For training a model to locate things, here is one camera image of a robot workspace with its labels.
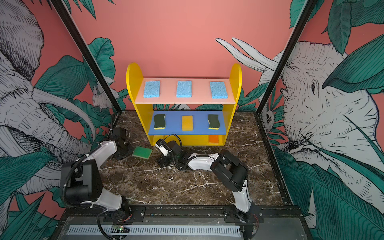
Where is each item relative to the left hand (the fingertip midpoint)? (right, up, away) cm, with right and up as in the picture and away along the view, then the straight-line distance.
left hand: (128, 150), depth 91 cm
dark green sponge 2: (+53, +17, +3) cm, 56 cm away
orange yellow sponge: (+54, +6, +10) cm, 55 cm away
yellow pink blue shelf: (+42, +27, +35) cm, 61 cm away
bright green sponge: (+7, -2, +4) cm, 9 cm away
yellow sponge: (+36, +16, +2) cm, 40 cm away
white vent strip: (+49, -35, -20) cm, 63 cm away
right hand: (+19, -1, -5) cm, 20 cm away
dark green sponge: (+19, +18, +3) cm, 26 cm away
